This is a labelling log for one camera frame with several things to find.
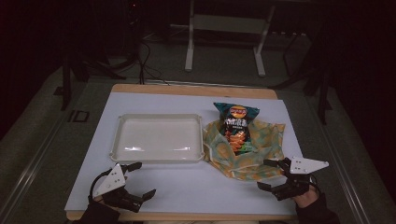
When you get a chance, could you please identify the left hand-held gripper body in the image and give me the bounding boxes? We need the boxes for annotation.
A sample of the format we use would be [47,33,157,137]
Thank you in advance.
[89,162,145,214]

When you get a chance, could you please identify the yellow green patterned bag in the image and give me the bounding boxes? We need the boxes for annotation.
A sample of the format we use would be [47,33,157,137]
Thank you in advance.
[202,119,287,183]

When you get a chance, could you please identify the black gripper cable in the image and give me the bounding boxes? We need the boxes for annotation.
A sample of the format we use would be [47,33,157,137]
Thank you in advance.
[309,174,323,197]
[88,170,111,202]

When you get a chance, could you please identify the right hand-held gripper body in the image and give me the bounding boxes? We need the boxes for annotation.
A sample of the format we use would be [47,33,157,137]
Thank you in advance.
[270,156,330,202]

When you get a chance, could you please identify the white metal stand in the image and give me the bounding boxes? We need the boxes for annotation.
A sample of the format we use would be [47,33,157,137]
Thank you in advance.
[184,0,276,78]

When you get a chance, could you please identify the black floor cables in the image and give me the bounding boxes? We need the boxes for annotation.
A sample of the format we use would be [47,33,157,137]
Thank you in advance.
[102,38,171,86]

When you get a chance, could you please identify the white plastic tray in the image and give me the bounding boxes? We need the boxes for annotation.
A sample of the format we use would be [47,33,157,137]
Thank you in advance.
[108,113,205,165]

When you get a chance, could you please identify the black metal stand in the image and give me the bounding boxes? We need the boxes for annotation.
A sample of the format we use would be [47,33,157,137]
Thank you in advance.
[269,34,334,126]
[52,54,127,111]

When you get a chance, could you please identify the black floor socket plate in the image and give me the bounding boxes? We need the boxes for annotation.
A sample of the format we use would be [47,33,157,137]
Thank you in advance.
[67,109,91,123]

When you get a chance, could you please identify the person's right hand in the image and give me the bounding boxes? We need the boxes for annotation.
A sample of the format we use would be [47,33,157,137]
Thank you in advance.
[291,186,320,209]

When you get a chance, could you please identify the dark potato chip bag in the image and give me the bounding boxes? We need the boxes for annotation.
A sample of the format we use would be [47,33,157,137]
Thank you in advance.
[213,102,261,157]

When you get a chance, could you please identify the white table mat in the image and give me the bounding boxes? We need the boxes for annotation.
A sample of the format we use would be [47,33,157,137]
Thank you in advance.
[64,91,304,217]

